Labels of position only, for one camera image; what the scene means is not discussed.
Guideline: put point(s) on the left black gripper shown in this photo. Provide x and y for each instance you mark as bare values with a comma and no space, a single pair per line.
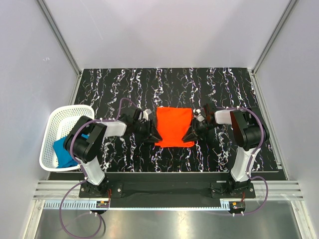
155,136

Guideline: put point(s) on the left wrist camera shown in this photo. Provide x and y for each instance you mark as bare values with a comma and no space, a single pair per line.
141,115

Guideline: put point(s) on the orange t-shirt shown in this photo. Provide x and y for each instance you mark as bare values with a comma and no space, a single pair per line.
172,125

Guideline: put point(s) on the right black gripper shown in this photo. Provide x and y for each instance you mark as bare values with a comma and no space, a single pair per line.
190,136

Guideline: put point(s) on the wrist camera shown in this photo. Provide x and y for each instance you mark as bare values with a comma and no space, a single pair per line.
206,113
141,115

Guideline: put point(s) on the white plastic laundry basket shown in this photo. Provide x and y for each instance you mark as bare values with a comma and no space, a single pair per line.
60,123

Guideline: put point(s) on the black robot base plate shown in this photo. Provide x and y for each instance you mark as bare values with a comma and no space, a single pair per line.
168,187

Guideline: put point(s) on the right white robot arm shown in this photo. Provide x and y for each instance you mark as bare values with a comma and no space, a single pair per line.
249,130

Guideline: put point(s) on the blue t-shirt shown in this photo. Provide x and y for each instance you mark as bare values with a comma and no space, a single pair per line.
64,159

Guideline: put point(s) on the slotted cable duct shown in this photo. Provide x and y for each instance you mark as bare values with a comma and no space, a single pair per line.
119,205

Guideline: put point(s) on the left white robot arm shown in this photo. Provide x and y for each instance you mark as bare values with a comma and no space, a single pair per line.
85,139

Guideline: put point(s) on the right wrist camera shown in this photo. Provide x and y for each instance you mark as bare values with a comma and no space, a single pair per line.
206,113

